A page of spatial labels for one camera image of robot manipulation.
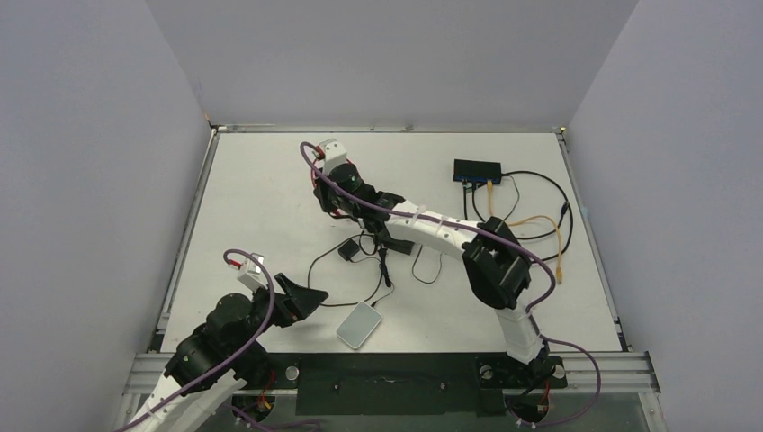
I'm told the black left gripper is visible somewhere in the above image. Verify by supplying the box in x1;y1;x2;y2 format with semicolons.
229;272;328;355

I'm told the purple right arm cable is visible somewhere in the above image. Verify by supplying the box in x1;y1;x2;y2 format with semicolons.
299;141;603;428

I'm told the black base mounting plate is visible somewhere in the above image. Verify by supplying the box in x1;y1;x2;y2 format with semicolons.
232;352;568;417

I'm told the black power brick adapter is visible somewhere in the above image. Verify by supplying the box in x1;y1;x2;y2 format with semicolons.
374;230;415;256

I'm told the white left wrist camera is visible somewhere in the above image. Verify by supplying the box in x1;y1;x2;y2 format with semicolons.
237;254;267;293

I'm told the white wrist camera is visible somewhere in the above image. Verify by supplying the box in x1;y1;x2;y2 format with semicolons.
319;139;347;176
237;254;267;293

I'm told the white square network box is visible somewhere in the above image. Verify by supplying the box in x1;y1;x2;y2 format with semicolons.
336;301;382;350

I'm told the thin black brick output cable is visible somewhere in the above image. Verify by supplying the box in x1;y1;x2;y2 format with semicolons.
411;245;445;286

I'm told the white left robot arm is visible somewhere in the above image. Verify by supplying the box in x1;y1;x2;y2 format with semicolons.
123;274;328;431

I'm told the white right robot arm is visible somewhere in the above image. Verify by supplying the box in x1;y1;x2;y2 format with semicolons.
311;163;548;384

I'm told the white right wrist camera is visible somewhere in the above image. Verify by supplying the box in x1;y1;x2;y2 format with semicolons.
319;139;347;176

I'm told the small black wall adapter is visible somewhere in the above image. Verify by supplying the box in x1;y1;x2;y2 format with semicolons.
337;238;360;262

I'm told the short black patch cable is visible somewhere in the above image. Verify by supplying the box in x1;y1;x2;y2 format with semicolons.
462;181;564;264

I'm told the orange ethernet cable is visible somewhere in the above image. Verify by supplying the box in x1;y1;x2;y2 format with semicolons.
485;178;566;283

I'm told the black ribbed network switch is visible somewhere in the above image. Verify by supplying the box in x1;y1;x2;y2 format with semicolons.
453;158;503;185

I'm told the aluminium frame rail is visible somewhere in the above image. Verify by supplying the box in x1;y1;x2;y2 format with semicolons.
147;126;220;353

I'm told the black ethernet cable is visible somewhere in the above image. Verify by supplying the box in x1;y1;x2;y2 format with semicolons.
471;171;575;250

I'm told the thin black barrel plug cable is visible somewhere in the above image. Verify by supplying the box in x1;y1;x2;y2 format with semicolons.
357;173;521;308

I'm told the black two-prong power cord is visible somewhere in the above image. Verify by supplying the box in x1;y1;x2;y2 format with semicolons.
307;235;389;308

